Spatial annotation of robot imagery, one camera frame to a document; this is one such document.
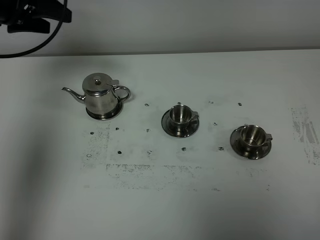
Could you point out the left stainless steel teacup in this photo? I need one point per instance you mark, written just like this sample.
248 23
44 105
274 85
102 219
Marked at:
182 115

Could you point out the right stainless steel saucer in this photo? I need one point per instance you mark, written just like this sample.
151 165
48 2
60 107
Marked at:
241 151

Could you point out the left stainless steel saucer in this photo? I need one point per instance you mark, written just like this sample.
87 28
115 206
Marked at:
178 131

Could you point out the stainless steel teapot saucer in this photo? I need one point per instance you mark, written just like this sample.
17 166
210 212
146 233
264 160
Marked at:
106 116

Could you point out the stainless steel teacup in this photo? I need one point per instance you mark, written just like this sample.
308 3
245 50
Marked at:
254 137
182 115

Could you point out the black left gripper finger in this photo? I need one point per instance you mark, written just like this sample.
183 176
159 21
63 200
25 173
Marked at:
38 27
43 9

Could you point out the right stainless steel teacup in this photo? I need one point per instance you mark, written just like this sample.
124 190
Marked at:
254 137

